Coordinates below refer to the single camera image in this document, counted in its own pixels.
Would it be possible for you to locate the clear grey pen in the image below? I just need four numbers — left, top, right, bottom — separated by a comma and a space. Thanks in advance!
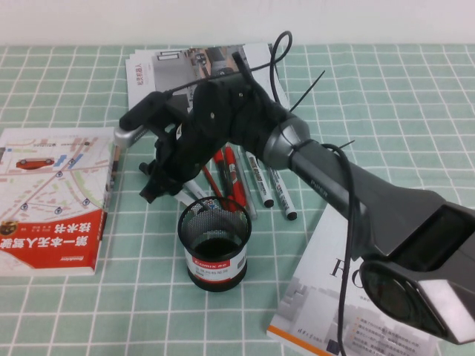
235, 146, 259, 219

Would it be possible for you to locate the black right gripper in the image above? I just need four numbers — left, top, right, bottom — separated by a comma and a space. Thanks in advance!
139, 106, 224, 204

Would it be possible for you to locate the red pencil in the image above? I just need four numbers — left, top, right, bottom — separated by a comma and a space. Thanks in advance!
201, 165, 224, 198

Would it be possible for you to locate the red pen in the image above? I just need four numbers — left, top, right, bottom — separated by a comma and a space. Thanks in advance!
223, 145, 249, 208
212, 147, 239, 213

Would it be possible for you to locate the white brochure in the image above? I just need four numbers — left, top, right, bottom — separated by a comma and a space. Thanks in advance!
128, 43, 290, 112

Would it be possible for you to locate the black mesh pen holder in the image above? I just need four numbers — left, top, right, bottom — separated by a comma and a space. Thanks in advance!
177, 196, 253, 294

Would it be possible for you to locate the white orange ROS book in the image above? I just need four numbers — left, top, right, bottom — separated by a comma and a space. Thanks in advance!
266, 203, 439, 356

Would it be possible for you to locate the green checked tablecloth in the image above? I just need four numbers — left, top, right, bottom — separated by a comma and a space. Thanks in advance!
0, 44, 475, 356

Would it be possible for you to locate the whiteboard marker bold print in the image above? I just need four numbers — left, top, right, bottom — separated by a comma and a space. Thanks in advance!
245, 150, 275, 208

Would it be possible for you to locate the red white map book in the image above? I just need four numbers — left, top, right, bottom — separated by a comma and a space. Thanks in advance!
0, 126, 126, 277

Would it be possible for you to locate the whiteboard marker small print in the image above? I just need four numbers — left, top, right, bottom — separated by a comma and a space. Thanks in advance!
266, 165, 298, 222

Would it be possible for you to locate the plain white marker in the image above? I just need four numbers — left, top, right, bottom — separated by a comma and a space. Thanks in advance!
183, 180, 209, 201

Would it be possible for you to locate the brochure with office photo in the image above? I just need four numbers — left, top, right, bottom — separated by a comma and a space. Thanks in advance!
125, 43, 289, 130

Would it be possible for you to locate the black cable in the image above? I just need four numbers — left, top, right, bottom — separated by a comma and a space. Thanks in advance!
163, 30, 359, 356

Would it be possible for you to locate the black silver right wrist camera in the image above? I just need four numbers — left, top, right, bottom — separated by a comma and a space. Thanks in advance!
114, 90, 186, 149

